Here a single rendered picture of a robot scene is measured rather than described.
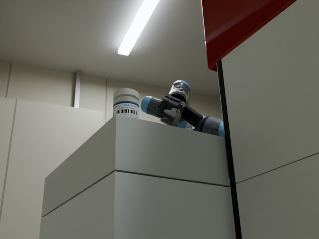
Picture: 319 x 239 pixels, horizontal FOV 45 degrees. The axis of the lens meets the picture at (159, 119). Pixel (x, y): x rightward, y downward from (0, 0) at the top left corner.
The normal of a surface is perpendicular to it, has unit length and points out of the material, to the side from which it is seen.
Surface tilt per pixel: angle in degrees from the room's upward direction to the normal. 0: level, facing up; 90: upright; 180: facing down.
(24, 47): 180
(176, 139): 90
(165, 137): 90
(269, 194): 90
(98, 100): 90
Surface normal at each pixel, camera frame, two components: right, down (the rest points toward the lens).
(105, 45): 0.03, 0.91
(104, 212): -0.86, -0.19
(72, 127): 0.37, -0.40
